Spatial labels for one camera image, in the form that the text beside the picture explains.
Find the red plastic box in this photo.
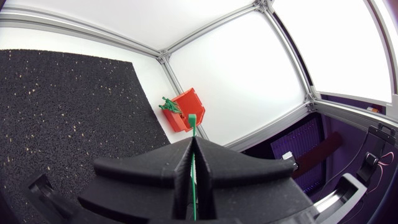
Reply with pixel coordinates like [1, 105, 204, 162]
[160, 87, 206, 133]

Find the green cable tie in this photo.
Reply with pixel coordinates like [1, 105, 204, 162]
[187, 113, 198, 222]

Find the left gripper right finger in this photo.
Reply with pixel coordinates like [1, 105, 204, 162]
[193, 136, 318, 221]

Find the black speckled mat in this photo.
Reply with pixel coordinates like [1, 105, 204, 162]
[0, 49, 171, 224]

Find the bundle of green cable ties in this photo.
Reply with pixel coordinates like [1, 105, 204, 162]
[158, 96, 184, 115]

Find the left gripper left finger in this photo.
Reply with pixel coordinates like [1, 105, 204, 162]
[77, 136, 194, 224]

